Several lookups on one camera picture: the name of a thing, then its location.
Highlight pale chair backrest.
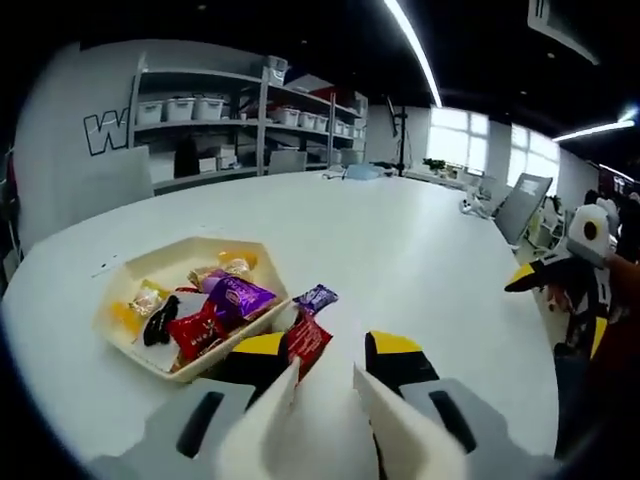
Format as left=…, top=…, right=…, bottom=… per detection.
left=84, top=144, right=155, bottom=204
left=267, top=149, right=308, bottom=176

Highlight bright window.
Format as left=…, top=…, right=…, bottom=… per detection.
left=428, top=106, right=560, bottom=187

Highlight black bag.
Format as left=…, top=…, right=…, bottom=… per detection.
left=173, top=136, right=200, bottom=180

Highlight small white device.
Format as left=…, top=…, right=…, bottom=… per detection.
left=458, top=197, right=495, bottom=220

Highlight purple and brown food packet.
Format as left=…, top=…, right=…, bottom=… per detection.
left=203, top=276, right=279, bottom=327

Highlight white ceiling air vent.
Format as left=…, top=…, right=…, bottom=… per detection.
left=527, top=0, right=601, bottom=66

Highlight translucent storage box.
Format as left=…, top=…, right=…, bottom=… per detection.
left=264, top=54, right=290, bottom=81

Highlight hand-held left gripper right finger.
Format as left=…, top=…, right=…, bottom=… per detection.
left=363, top=328, right=546, bottom=480

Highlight row of white storage bins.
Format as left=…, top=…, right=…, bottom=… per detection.
left=137, top=94, right=366, bottom=141

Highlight white food tongs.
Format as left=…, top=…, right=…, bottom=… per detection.
left=218, top=357, right=465, bottom=480

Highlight person in red shirt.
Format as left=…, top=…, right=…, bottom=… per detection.
left=584, top=299, right=640, bottom=466

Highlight small black candy packet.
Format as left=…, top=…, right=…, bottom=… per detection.
left=136, top=293, right=182, bottom=347

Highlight cream paper food container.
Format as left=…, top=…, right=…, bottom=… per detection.
left=93, top=235, right=292, bottom=385

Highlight black tripod stand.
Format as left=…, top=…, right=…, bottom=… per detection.
left=385, top=96, right=410, bottom=175

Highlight small red candy packet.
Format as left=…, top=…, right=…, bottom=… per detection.
left=278, top=312, right=335, bottom=385

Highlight purple foil food packet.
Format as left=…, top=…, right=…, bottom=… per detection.
left=186, top=266, right=236, bottom=295

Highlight small purple candy packet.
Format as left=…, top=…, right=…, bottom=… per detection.
left=292, top=283, right=340, bottom=317

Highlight red and blue sheet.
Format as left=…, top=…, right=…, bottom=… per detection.
left=287, top=73, right=351, bottom=109

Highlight ceiling light strip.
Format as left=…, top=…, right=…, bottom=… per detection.
left=383, top=0, right=444, bottom=107
left=552, top=117, right=636, bottom=144

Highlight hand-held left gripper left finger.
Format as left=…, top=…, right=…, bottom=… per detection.
left=94, top=333, right=286, bottom=480

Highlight grey metal shelving unit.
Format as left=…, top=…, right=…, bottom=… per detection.
left=128, top=52, right=369, bottom=194

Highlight person's right hand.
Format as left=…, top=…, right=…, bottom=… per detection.
left=542, top=281, right=571, bottom=315

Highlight pale blue box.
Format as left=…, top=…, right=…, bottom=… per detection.
left=343, top=163, right=382, bottom=182

